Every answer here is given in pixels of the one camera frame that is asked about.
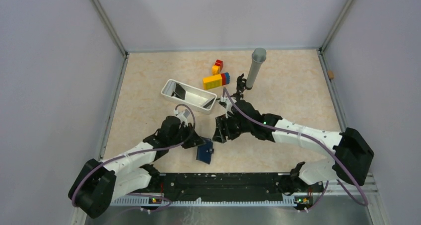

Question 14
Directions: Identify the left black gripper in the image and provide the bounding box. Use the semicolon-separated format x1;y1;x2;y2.
168;122;205;149

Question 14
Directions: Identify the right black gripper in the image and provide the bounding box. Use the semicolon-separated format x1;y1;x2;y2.
212;112;252;143

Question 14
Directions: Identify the blue leather card holder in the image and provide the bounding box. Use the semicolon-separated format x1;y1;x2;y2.
196;138;214;164

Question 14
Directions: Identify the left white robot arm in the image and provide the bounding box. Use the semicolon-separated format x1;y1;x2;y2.
68;104;199;219

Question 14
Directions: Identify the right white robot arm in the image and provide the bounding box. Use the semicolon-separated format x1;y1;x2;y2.
212;97;374;191

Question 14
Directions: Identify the black card in tray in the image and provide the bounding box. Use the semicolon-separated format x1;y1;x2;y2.
202;98;215;109
172;83;186;100

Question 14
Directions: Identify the white rectangular tray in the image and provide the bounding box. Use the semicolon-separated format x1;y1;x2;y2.
160;79;217;115

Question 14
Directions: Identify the yellow toy block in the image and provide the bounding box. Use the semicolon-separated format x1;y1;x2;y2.
202;74;223;90

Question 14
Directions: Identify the black mini tripod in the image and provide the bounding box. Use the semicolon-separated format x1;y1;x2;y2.
231;74;246;100

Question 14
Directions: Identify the red blue toy block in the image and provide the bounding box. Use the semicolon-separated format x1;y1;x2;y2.
220;72;230;85

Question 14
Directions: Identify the small orange toy block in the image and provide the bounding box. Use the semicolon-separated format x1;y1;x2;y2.
211;65;220;75

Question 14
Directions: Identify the small red toy block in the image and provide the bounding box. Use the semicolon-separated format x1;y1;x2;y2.
214;60;223;71

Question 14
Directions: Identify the grey microphone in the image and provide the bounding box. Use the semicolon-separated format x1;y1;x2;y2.
245;48;267;90

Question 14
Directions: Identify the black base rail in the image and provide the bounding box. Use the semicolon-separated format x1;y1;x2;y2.
148;173;296;202

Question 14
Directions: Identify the small brown wall object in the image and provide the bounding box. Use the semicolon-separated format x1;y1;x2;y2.
327;70;334;80

